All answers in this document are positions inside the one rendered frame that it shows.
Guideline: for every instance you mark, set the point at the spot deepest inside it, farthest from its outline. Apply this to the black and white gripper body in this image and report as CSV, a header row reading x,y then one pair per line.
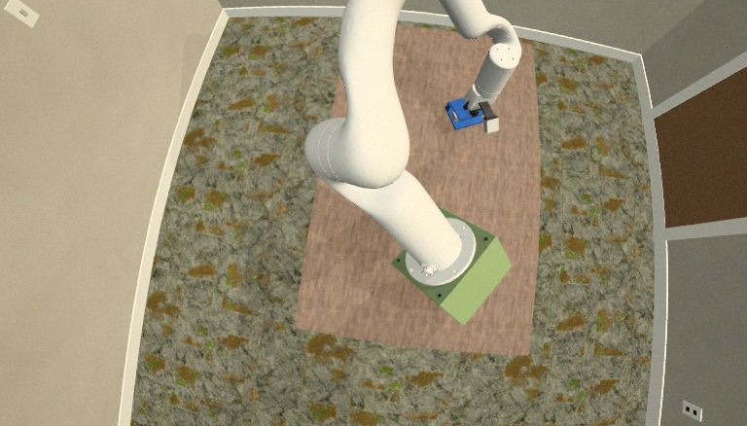
x,y
475,98

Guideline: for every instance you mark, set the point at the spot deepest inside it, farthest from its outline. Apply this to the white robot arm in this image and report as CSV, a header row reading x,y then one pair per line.
x,y
363,156

